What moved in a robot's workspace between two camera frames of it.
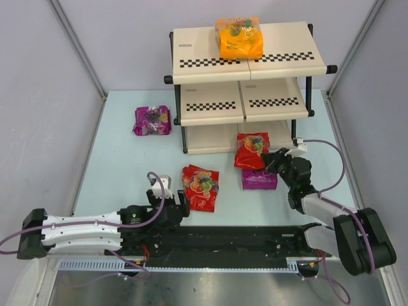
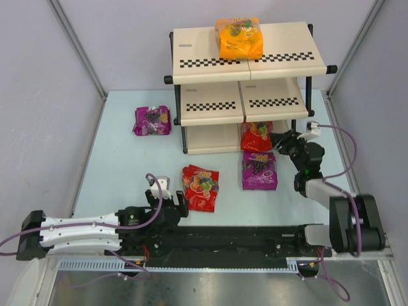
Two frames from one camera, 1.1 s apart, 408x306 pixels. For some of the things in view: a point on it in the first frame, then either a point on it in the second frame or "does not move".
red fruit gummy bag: x=201 y=186 does not move
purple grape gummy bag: x=152 y=120 does not move
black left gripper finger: x=183 y=204 does not move
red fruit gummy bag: x=249 y=148 to x=256 y=136
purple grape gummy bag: x=259 y=178 does not move
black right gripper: x=279 y=162 to x=289 y=145
